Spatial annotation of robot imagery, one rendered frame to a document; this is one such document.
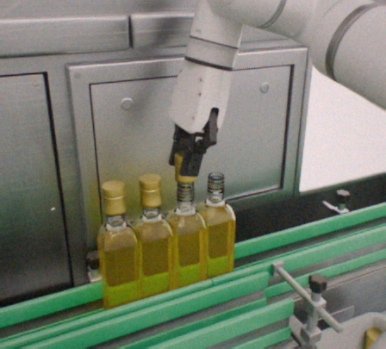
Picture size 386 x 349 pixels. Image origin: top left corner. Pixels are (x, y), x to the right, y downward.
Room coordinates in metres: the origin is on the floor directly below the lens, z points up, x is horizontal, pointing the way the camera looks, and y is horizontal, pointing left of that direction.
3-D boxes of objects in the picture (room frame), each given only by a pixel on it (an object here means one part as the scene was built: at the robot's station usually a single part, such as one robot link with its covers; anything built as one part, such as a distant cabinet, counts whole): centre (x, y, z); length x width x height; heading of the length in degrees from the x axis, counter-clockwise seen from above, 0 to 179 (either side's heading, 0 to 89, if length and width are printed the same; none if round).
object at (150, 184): (0.59, 0.06, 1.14); 0.04 x 0.04 x 0.04
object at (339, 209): (0.85, -0.33, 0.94); 0.07 x 0.04 x 0.13; 24
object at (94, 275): (0.62, 0.18, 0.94); 0.07 x 0.04 x 0.13; 24
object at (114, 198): (0.57, 0.12, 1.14); 0.04 x 0.04 x 0.04
